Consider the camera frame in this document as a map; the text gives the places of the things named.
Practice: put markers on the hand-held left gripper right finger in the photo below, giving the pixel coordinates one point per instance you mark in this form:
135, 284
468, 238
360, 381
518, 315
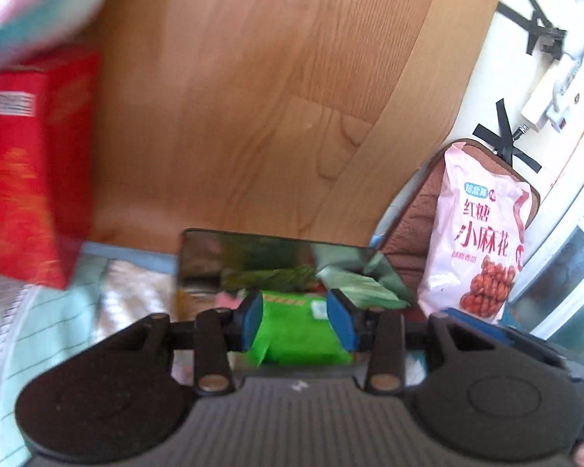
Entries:
343, 318

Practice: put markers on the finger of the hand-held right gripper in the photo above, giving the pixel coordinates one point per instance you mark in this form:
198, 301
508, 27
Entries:
482, 326

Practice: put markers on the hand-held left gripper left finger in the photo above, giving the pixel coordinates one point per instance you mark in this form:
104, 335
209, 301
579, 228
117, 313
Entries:
253, 321

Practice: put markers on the pale green snack packet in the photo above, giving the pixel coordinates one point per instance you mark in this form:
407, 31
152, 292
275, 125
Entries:
365, 284

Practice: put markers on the pink snack bag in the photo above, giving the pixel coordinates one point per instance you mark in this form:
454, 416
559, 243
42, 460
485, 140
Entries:
477, 233

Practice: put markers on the white framed glass door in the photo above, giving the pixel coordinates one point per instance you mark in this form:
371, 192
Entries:
564, 262

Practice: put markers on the brown mat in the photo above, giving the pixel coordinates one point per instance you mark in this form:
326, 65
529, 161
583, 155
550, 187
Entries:
409, 224

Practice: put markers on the light green striped blanket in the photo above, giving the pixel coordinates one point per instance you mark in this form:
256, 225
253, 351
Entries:
53, 331

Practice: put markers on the white power strip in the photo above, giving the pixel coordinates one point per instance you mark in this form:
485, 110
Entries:
547, 97

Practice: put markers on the red snack box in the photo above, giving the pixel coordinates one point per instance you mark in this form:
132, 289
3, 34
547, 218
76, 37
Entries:
34, 170

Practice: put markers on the pastel snack bag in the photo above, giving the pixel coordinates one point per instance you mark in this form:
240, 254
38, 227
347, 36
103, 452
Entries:
34, 5

